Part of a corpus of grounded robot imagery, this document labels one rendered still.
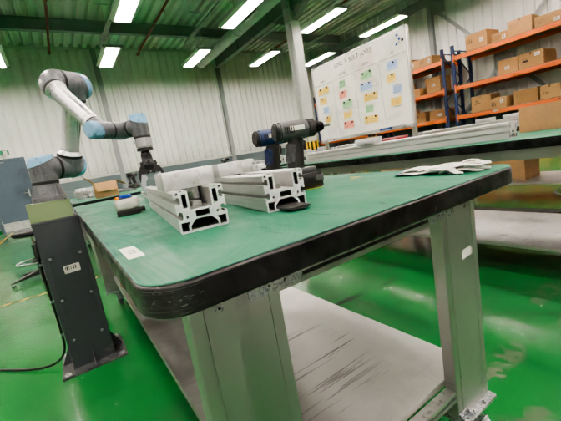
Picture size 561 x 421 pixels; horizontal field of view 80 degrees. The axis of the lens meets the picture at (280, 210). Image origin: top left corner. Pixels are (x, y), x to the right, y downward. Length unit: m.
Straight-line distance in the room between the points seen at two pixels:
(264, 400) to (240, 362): 0.09
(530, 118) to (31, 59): 12.45
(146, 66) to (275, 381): 13.08
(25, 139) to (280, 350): 12.19
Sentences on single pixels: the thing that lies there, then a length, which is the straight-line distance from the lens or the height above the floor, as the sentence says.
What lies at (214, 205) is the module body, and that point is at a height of 0.82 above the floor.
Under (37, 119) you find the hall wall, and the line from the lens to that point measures 12.68.
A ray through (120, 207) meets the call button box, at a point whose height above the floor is 0.81.
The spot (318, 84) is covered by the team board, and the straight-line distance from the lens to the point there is 4.85.
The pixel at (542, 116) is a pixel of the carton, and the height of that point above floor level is 0.86.
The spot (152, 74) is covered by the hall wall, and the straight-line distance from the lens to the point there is 13.42.
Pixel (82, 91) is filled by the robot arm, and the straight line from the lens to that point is 2.00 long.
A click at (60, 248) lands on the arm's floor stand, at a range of 1.98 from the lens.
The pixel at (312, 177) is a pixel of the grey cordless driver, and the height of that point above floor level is 0.81.
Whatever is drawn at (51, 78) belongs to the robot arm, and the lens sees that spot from 1.90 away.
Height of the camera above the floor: 0.90
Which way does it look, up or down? 9 degrees down
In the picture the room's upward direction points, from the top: 10 degrees counter-clockwise
